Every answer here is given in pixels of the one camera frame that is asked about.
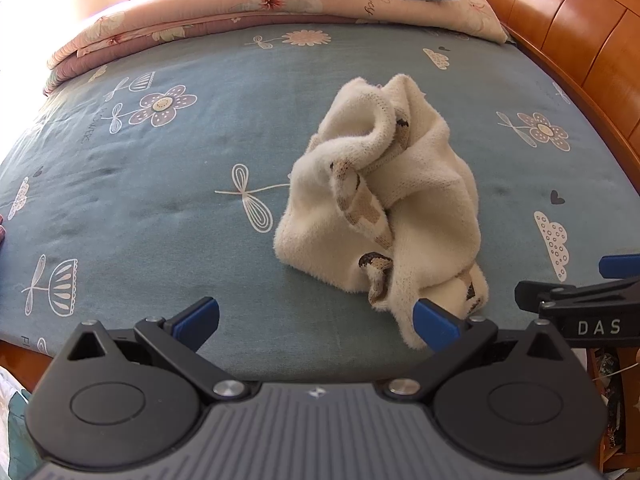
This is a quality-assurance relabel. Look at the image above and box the white fuzzy knit sweater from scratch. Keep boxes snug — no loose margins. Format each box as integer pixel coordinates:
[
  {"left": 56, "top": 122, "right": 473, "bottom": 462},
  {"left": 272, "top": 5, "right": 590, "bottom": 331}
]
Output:
[{"left": 272, "top": 74, "right": 491, "bottom": 351}]

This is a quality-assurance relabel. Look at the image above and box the wooden bed side rail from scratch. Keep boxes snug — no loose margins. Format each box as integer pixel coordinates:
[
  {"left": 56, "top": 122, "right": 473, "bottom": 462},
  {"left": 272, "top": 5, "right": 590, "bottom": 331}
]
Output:
[{"left": 0, "top": 337, "right": 61, "bottom": 382}]

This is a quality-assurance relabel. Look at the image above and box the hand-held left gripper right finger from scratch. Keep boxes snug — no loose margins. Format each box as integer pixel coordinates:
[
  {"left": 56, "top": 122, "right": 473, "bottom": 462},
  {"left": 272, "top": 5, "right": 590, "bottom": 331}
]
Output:
[{"left": 383, "top": 297, "right": 569, "bottom": 404}]

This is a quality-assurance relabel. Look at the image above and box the wooden bed headboard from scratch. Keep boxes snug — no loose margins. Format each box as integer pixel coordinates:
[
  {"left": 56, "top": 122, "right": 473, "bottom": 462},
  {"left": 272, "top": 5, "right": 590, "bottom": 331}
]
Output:
[{"left": 452, "top": 0, "right": 640, "bottom": 171}]

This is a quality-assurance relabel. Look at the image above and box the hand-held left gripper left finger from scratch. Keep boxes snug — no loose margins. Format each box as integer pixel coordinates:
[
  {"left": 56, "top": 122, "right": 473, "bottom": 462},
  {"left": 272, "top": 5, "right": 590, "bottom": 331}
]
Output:
[{"left": 66, "top": 296, "right": 250, "bottom": 404}]

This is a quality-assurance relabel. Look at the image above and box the pink floral folded quilt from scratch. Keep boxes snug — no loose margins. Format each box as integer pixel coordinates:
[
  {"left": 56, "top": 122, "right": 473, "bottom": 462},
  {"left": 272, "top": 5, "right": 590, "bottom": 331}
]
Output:
[{"left": 350, "top": 0, "right": 511, "bottom": 45}]

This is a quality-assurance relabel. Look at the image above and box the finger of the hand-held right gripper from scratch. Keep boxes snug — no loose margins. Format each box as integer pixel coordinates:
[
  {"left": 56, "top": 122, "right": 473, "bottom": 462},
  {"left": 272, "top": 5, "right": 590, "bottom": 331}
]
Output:
[
  {"left": 599, "top": 255, "right": 640, "bottom": 279},
  {"left": 515, "top": 277, "right": 640, "bottom": 309}
]

